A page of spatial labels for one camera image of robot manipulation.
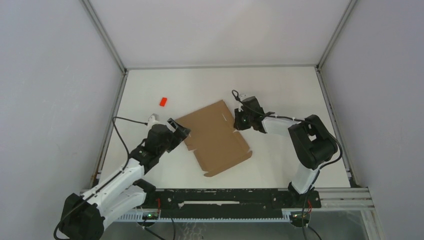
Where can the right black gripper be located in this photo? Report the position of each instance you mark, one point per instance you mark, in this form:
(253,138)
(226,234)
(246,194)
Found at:
(238,125)

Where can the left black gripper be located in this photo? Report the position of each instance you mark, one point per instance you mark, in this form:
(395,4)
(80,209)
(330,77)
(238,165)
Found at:
(180,134)

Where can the brown cardboard box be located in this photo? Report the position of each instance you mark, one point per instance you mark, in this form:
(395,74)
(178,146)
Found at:
(214,141)

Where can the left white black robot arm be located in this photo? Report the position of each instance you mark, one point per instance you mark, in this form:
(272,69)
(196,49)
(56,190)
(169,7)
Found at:
(88,215)

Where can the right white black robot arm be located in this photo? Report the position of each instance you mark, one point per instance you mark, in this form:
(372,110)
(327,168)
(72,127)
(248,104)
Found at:
(314,145)

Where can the small red block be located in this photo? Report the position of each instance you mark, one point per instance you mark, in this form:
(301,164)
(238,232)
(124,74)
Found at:
(163,101)

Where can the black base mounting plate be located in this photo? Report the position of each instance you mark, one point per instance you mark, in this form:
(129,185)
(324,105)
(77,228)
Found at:
(221,202)

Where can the left green circuit board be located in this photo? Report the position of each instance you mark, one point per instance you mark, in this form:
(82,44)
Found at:
(150,216)

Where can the green circuit board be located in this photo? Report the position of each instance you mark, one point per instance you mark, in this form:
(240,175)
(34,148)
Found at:
(150,216)
(299,217)

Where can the right green circuit board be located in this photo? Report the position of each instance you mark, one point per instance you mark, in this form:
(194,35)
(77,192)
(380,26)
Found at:
(299,217)

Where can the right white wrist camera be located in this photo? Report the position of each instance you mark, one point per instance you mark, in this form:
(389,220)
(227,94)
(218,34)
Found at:
(243,96)

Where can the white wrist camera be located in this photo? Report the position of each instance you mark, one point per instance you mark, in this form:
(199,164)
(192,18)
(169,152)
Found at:
(152,120)
(243,96)

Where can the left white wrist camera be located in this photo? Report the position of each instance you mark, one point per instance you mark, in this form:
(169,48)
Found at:
(152,120)

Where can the white slotted cable duct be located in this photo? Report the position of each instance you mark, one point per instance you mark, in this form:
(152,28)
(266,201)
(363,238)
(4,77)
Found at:
(136,217)

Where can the aluminium frame rail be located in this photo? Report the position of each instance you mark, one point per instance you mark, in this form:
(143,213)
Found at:
(345,199)

